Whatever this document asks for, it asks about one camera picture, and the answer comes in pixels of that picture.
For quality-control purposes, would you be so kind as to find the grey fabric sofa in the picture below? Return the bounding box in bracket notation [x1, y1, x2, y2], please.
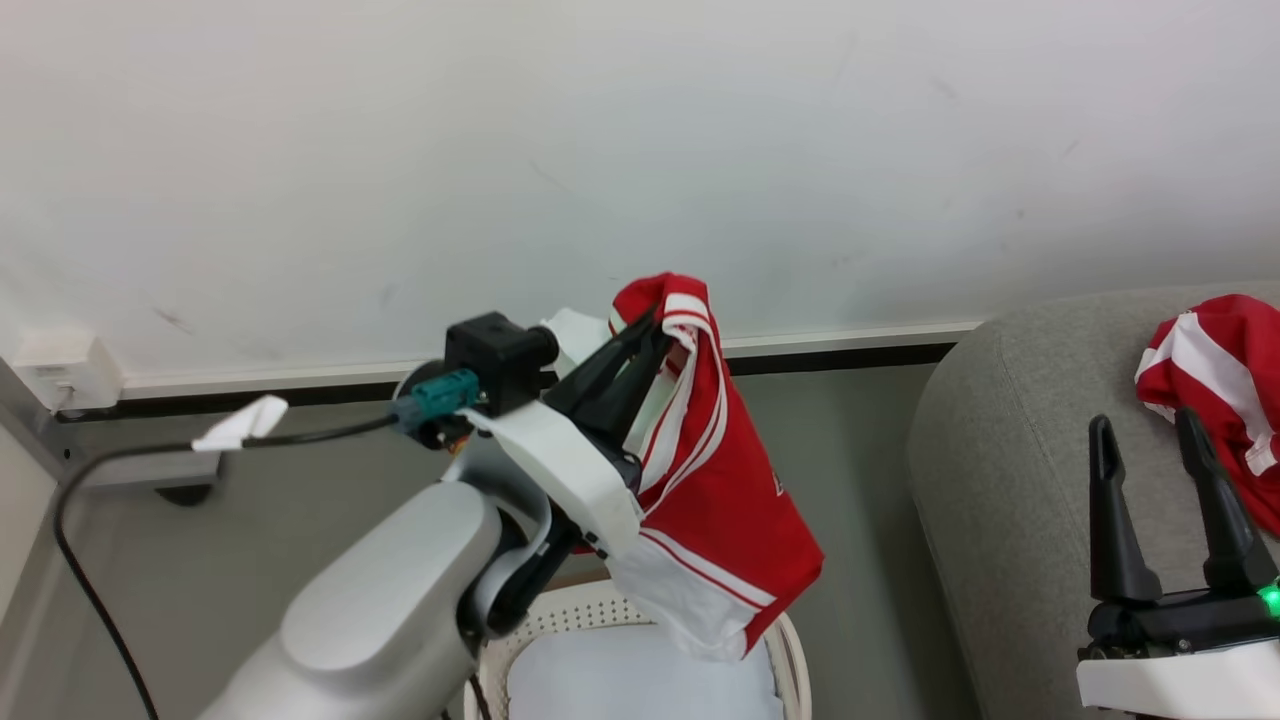
[905, 282, 1280, 720]

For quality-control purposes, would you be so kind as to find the light blue clothing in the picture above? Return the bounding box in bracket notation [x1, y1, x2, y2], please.
[505, 620, 787, 720]

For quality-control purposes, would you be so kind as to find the metal table leg bracket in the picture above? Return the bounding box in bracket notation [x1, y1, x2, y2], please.
[0, 358, 224, 507]

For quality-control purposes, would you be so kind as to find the thin black cable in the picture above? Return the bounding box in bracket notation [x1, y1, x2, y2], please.
[52, 412, 403, 720]

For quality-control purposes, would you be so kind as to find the white perforated laundry basket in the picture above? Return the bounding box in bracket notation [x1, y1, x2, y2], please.
[464, 577, 812, 720]

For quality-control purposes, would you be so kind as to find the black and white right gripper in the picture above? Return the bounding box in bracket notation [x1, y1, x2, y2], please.
[1075, 404, 1280, 720]

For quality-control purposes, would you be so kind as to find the white cable tag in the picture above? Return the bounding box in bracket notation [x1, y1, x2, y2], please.
[190, 394, 291, 454]

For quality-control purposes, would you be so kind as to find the white wall outlet box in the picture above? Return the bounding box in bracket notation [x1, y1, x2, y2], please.
[8, 328, 124, 414]

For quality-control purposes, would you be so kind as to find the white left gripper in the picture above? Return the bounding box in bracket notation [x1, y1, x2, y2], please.
[462, 308, 674, 561]

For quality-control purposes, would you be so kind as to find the red and white striped garment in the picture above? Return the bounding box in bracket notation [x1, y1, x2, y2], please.
[1135, 293, 1280, 537]

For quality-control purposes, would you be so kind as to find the red and white jersey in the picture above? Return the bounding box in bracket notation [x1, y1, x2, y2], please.
[605, 272, 827, 663]

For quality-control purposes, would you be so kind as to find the teal cable connector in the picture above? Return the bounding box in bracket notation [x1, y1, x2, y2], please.
[389, 367, 482, 434]

